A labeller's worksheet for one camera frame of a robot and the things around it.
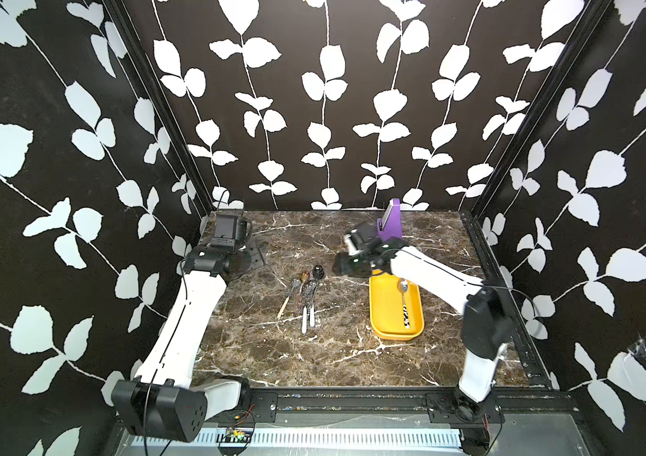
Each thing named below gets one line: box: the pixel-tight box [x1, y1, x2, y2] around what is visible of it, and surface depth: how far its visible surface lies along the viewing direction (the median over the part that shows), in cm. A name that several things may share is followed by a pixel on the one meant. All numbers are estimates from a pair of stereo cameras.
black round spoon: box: [312, 264, 325, 280], surface depth 102 cm
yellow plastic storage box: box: [368, 269, 426, 342], surface depth 92 cm
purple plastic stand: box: [377, 198, 403, 243], surface depth 106 cm
